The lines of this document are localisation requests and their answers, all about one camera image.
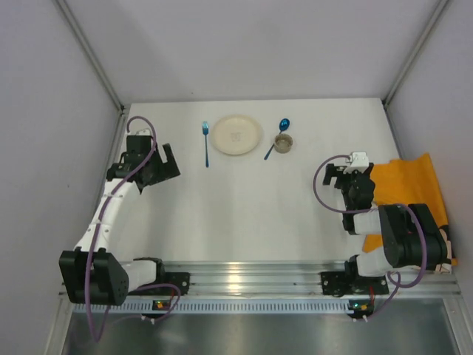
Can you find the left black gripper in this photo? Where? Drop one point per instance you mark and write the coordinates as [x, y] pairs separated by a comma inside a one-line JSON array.
[[159, 167]]

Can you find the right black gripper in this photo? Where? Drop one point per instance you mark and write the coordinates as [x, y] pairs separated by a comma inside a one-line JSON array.
[[340, 178]]

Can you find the blue metallic fork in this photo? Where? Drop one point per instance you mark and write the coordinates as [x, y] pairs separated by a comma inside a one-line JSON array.
[[205, 129]]

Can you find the small brown cup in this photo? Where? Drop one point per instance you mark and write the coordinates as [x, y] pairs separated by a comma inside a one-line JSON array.
[[283, 143]]

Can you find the blue metallic spoon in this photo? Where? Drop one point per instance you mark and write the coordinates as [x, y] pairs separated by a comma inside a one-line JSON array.
[[283, 126]]

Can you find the cream round plate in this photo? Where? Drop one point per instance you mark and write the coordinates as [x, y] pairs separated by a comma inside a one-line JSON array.
[[236, 134]]

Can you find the orange Mickey Mouse placemat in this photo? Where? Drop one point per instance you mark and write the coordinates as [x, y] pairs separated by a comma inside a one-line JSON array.
[[414, 181]]

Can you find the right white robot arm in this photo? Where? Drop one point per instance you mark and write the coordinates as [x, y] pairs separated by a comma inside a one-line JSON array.
[[409, 233]]

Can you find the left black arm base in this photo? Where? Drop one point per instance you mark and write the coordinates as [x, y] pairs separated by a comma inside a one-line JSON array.
[[179, 278]]

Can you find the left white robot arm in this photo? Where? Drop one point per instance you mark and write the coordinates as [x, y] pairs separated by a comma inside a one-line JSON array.
[[91, 273]]

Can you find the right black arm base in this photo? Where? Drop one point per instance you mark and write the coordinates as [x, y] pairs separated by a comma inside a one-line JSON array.
[[350, 282]]

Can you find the right aluminium frame post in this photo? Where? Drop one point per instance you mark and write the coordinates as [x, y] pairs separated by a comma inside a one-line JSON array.
[[441, 6]]

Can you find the aluminium frame post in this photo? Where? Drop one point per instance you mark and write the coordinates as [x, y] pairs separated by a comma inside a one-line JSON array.
[[441, 6], [86, 48]]

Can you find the aluminium mounting rail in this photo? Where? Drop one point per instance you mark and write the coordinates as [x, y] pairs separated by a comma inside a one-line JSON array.
[[287, 279]]

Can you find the slotted grey cable duct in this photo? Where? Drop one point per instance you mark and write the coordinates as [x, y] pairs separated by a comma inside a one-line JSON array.
[[240, 306]]

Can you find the left aluminium frame post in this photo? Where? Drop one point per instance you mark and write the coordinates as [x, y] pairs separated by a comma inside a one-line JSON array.
[[86, 48]]

